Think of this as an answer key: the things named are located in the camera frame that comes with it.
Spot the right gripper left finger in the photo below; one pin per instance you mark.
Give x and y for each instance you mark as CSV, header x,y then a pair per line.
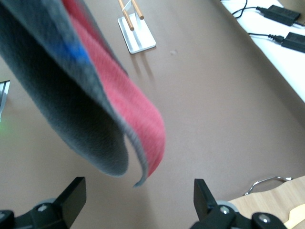
x,y
69,202

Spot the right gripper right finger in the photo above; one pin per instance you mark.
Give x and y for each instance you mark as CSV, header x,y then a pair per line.
x,y
207,210

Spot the grey and pink cloth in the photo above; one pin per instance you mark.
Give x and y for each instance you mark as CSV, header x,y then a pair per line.
x,y
71,107

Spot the yellow plastic knife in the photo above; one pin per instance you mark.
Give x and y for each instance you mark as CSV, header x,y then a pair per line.
x,y
296,213

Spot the white rack with wooden rods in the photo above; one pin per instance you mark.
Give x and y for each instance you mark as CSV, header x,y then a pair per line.
x,y
140,35

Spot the black power adapter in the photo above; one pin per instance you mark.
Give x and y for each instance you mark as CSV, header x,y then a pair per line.
x,y
281,14
295,41

